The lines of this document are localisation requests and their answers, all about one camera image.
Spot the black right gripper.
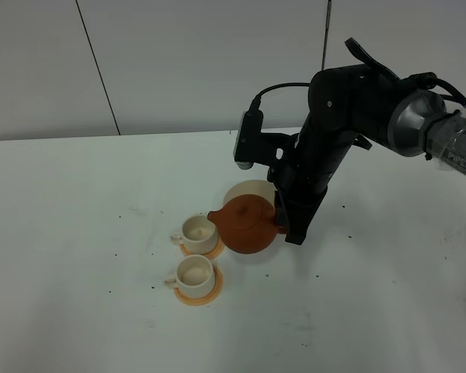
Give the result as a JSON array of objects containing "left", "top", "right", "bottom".
[{"left": 273, "top": 65, "right": 404, "bottom": 245}]

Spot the brown clay teapot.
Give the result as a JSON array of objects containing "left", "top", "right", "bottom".
[{"left": 207, "top": 194, "right": 287, "bottom": 254}]

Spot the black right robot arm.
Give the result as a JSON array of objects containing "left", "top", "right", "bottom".
[{"left": 268, "top": 64, "right": 466, "bottom": 245}]

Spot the beige round teapot saucer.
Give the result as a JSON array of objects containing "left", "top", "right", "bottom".
[{"left": 223, "top": 180, "right": 276, "bottom": 207}]

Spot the orange coaster far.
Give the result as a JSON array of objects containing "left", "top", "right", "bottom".
[{"left": 179, "top": 237, "right": 225, "bottom": 260}]

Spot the orange coaster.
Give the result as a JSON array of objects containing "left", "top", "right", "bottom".
[
  {"left": 173, "top": 265, "right": 224, "bottom": 306},
  {"left": 179, "top": 237, "right": 225, "bottom": 260}
]

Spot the white teacup far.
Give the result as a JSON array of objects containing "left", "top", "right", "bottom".
[{"left": 170, "top": 214, "right": 219, "bottom": 255}]

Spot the white teacup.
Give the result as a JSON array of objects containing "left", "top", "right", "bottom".
[
  {"left": 164, "top": 254, "right": 216, "bottom": 299},
  {"left": 170, "top": 214, "right": 219, "bottom": 255}
]

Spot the white teacup near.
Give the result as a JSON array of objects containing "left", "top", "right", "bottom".
[{"left": 164, "top": 254, "right": 216, "bottom": 299}]

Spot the orange coaster near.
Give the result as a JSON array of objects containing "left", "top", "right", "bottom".
[{"left": 173, "top": 265, "right": 224, "bottom": 306}]

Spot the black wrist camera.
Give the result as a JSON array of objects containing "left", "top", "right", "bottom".
[{"left": 234, "top": 109, "right": 295, "bottom": 170}]

